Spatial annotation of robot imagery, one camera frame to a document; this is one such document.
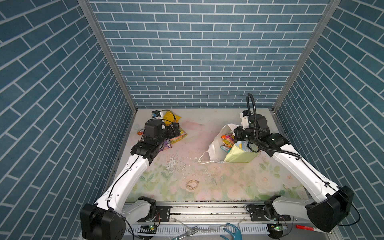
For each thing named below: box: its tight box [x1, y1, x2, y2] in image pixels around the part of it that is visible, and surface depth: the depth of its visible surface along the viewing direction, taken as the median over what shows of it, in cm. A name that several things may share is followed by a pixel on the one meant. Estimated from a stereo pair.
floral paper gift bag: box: [198, 123, 241, 164], surface depth 88 cm
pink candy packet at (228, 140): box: [220, 135, 238, 148], surface depth 91 cm
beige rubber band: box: [186, 179, 200, 190], surface depth 85 cm
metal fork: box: [171, 225, 200, 240], surface depth 70 cm
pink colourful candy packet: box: [170, 128, 188, 144], surface depth 104 cm
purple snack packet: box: [159, 139, 172, 152], surface depth 98 cm
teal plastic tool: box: [220, 222, 242, 240], surface depth 69 cm
